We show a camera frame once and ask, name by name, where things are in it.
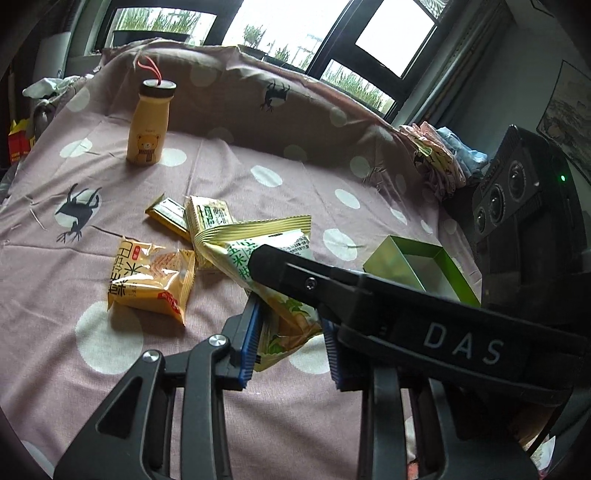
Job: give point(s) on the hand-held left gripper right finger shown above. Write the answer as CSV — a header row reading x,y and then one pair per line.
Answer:
x,y
333,357

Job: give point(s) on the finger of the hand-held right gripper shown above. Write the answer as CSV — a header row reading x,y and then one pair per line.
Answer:
x,y
295,272

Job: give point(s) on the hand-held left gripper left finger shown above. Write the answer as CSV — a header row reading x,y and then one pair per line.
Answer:
x,y
249,341

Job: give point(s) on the yellow green snack packet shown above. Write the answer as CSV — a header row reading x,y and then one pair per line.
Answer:
x,y
221,249

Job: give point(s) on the green cardboard box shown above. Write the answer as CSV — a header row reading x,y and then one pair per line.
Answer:
x,y
392,261

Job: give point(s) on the green white cracker packet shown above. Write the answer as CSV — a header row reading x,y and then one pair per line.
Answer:
x,y
207,214

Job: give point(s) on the red-trimmed snack packet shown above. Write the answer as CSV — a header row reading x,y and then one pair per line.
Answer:
x,y
147,277

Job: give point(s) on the yellow dark brown snack packet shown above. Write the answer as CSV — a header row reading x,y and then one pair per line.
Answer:
x,y
168,214

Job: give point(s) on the folded blue cloth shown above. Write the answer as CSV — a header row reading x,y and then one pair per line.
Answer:
x,y
466,152

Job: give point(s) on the folded patterned clothes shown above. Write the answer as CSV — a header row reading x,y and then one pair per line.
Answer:
x,y
434,157

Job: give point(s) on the pink dotted blanket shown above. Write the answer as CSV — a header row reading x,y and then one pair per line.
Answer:
x,y
277,152

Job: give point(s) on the yellow bear bottle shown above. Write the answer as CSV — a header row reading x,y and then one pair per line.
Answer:
x,y
147,134

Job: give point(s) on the black framed window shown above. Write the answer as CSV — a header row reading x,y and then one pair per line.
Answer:
x,y
277,23

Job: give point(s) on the red yellow carton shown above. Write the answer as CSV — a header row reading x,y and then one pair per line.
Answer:
x,y
18,143

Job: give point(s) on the white crumpled cloth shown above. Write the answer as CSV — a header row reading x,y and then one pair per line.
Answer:
x,y
44,86

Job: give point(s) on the framed wall picture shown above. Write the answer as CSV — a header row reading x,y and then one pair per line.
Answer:
x,y
565,115

